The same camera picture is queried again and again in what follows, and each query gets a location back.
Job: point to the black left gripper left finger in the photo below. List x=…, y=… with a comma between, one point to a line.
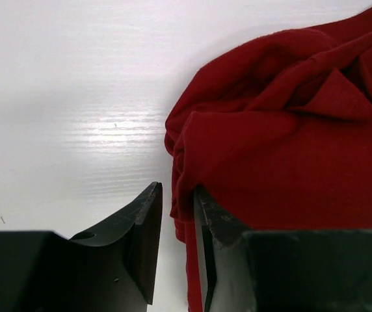
x=110, y=266

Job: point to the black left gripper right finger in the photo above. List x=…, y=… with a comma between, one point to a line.
x=243, y=269

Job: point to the dark red t shirt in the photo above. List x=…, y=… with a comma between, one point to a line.
x=279, y=131

